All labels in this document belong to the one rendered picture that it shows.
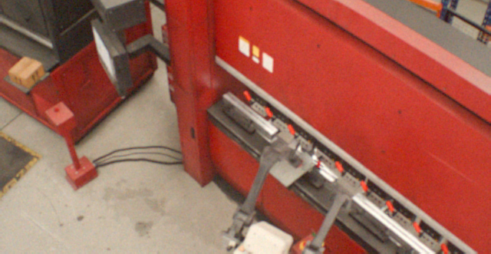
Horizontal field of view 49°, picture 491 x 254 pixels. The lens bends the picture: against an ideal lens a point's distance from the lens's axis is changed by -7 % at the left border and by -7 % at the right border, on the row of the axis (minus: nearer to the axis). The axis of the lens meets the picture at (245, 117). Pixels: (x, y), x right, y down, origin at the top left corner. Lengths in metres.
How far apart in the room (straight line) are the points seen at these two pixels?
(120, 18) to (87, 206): 1.94
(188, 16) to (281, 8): 0.68
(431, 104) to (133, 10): 1.82
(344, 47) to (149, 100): 2.99
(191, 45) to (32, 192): 2.14
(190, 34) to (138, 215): 1.72
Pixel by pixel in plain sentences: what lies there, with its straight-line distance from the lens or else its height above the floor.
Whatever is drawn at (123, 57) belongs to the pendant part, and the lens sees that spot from 3.64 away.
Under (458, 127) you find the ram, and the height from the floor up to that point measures 2.02.
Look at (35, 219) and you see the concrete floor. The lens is 4.90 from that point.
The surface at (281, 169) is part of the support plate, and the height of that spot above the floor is 1.00.
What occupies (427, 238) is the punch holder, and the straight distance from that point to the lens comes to 3.31.
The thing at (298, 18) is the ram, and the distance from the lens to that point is 3.05.
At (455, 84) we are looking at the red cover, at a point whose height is 2.24.
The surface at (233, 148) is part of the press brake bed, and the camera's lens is 4.15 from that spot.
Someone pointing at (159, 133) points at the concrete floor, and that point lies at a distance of 5.22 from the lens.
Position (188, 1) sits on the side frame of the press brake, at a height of 1.86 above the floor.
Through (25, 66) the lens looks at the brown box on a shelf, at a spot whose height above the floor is 1.10.
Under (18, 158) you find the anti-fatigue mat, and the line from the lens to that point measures 5.36.
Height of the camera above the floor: 3.86
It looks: 47 degrees down
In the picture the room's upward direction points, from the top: straight up
